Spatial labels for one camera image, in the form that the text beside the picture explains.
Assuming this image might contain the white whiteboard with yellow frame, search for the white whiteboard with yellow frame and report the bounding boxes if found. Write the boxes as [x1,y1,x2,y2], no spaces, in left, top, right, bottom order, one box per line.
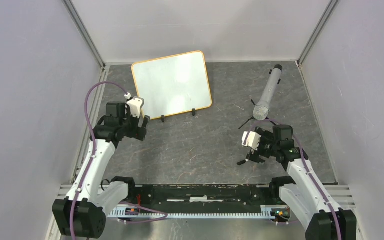
[131,50,213,120]

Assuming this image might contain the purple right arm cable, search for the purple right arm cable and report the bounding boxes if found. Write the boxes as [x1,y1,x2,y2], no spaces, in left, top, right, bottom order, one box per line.
[244,118,344,240]

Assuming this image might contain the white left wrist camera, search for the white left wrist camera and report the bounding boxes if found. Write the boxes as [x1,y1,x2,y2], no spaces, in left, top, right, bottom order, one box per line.
[124,92,145,119]

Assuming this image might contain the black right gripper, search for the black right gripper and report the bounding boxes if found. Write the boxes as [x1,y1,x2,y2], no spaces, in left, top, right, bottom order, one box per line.
[246,126,279,165]

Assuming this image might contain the white toothed cable rail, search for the white toothed cable rail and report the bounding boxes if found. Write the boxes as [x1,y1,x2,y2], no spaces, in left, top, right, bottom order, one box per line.
[107,204,291,220]

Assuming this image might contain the grey whiteboard wire stand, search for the grey whiteboard wire stand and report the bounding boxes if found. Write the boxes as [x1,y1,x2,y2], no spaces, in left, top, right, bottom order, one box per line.
[159,108,197,123]

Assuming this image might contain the silver microphone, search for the silver microphone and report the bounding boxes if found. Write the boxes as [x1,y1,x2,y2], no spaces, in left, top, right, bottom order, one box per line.
[253,64,283,121]

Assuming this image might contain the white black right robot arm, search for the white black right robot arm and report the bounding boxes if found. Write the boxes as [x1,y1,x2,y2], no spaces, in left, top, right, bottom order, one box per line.
[238,122,358,240]

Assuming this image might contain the black microphone tripod stand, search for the black microphone tripod stand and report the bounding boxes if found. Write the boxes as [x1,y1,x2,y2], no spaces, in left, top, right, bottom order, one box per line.
[238,99,278,130]

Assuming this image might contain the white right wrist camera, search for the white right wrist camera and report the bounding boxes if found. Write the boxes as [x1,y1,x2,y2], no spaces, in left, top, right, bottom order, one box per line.
[241,131,261,150]

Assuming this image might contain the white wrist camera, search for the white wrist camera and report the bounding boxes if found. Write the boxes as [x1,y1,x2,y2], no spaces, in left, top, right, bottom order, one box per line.
[124,92,145,119]
[241,131,261,150]

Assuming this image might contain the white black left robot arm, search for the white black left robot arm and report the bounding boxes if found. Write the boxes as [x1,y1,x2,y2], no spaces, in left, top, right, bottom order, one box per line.
[52,97,150,239]

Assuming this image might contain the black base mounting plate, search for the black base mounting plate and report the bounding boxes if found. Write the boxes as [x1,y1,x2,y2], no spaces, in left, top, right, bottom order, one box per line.
[126,184,287,214]

